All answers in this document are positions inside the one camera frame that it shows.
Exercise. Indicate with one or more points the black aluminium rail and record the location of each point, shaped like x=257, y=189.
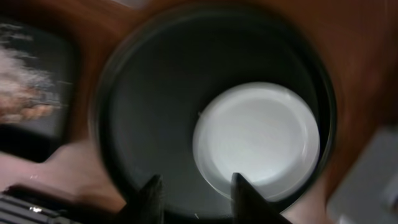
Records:
x=14, y=211

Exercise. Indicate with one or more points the food scraps with rice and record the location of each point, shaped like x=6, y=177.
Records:
x=25, y=91

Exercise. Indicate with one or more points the black rectangular bin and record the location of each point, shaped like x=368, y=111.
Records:
x=36, y=140

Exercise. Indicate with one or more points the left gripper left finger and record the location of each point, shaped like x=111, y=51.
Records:
x=147, y=207

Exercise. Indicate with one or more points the round black tray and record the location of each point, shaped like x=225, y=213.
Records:
x=158, y=81

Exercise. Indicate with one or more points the grey plate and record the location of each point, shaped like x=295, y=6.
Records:
x=263, y=131

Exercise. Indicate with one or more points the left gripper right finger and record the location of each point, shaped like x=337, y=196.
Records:
x=249, y=207

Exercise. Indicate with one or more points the grey dishwasher rack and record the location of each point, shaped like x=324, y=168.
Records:
x=368, y=194

